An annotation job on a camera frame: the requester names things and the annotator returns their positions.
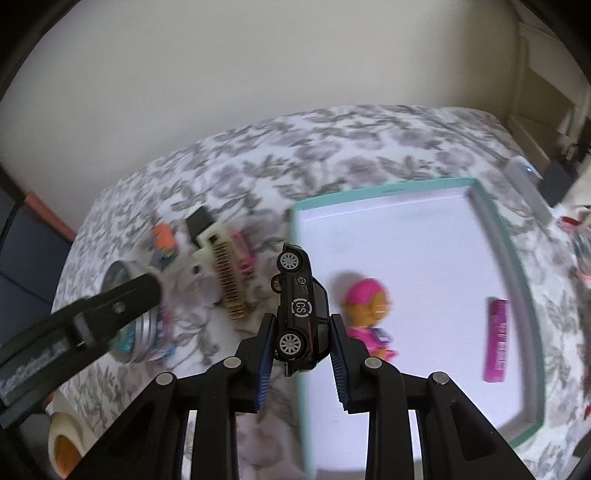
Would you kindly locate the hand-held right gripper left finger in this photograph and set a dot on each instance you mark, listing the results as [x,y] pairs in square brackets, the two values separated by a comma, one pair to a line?
[264,364]

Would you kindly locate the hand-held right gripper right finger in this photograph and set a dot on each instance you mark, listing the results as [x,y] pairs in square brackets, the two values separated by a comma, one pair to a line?
[340,364]

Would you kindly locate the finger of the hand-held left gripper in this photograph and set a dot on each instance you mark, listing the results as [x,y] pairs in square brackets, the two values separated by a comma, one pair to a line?
[115,304]

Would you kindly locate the round silver tin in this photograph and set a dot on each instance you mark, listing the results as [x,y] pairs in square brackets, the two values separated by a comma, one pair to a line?
[143,334]

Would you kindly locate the black toy car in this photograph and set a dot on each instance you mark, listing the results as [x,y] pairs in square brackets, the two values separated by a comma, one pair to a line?
[300,314]

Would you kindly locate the gold black patterned lighter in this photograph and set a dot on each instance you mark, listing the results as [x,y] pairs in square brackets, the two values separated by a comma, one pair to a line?
[228,286]

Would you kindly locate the teal shallow box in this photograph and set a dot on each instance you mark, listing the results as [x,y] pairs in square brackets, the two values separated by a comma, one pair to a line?
[415,258]

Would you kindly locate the pink dog figure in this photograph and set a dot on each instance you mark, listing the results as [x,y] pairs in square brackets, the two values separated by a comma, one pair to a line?
[367,304]

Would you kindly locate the small orange toy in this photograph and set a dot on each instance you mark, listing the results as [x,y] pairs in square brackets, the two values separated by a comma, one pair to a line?
[162,236]

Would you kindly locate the dark furniture with orange edge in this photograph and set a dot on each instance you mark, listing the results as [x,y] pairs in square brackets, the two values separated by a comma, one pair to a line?
[23,258]

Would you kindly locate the cream pink box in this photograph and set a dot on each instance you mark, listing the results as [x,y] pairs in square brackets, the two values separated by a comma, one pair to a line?
[205,242]

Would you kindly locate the small pink case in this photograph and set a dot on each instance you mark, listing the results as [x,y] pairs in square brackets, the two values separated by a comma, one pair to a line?
[242,254]

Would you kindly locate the small black block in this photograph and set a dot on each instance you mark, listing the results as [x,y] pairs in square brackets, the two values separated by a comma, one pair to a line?
[199,221]

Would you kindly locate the cream tape roll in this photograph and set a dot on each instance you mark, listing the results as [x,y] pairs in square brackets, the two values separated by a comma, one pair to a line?
[62,434]

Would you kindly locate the pink tube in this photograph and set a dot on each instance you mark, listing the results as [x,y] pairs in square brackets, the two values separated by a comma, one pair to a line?
[496,341]

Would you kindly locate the white power strip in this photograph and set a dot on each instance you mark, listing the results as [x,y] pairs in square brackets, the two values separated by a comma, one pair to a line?
[526,189]

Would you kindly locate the clear plastic bottle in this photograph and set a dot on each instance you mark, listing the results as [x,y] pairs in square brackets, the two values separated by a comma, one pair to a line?
[582,244]

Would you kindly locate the red knitted cloth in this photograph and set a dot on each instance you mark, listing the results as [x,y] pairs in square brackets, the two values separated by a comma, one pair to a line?
[570,221]

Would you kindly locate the black charger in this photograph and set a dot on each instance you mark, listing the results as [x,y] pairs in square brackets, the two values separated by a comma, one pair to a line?
[556,182]

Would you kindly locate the cream wooden furniture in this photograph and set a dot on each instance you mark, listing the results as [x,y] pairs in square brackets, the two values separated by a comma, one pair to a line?
[540,69]

